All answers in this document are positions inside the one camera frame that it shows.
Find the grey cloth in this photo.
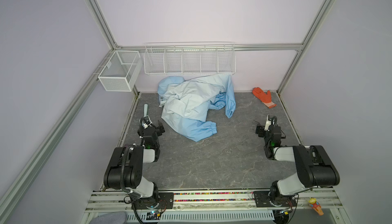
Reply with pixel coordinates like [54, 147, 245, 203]
[89, 212, 127, 224]

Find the orange red glove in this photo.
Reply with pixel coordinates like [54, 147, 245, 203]
[252, 87, 276, 109]

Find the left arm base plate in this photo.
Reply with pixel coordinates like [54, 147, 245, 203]
[133, 192, 174, 210]

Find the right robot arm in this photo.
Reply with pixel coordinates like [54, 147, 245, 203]
[255, 121, 341, 203]

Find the green circuit board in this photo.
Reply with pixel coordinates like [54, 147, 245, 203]
[146, 212, 161, 221]

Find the white wire shelf basket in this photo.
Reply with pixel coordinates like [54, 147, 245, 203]
[144, 42, 236, 75]

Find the light blue jacket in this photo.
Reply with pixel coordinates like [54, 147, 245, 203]
[157, 74, 236, 142]

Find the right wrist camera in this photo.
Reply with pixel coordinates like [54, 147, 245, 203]
[264, 115, 273, 131]

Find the mint green trowel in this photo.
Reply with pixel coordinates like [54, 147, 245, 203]
[143, 104, 149, 117]

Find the orange yellow toy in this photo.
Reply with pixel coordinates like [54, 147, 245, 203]
[308, 198, 324, 216]

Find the white slotted vent strip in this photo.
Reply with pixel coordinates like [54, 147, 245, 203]
[138, 210, 275, 224]

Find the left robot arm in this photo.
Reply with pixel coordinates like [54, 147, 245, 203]
[103, 116, 165, 203]

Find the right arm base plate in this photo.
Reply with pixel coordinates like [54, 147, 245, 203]
[252, 190, 297, 208]

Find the white mesh box basket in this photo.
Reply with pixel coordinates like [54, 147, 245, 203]
[98, 50, 143, 92]

